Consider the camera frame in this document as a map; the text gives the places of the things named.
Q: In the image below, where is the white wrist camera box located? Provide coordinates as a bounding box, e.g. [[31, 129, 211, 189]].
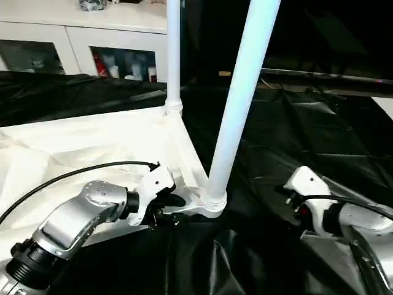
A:
[[281, 165, 339, 238], [128, 165, 177, 227]]

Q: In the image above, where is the white plastic table leg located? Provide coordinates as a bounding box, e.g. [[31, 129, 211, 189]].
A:
[[203, 0, 282, 213], [163, 0, 184, 120]]

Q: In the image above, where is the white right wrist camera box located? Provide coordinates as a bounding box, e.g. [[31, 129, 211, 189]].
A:
[[281, 165, 339, 238]]

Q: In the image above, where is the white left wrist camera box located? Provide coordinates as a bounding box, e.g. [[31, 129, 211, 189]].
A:
[[128, 165, 177, 227]]

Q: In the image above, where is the black left wrist camera cable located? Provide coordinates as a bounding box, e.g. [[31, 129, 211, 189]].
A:
[[0, 161, 161, 222]]

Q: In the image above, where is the white glass-door cabinet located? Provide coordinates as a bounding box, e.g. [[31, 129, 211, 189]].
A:
[[0, 0, 170, 83]]

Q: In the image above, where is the red package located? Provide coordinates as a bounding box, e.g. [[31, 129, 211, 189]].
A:
[[95, 52, 106, 76]]

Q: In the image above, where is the grey ornament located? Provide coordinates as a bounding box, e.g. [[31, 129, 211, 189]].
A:
[[79, 0, 108, 12]]

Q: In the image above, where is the white plastic table top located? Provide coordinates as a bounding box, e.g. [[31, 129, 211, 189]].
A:
[[0, 105, 228, 248]]

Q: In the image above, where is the white flat board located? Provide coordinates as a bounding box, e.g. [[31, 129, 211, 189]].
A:
[[370, 96, 393, 121]]

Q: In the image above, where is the dark metal rod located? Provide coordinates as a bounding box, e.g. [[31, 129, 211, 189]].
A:
[[260, 68, 393, 90]]

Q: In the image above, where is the black plastic mat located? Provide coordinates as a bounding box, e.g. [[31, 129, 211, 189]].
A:
[[0, 70, 393, 295]]

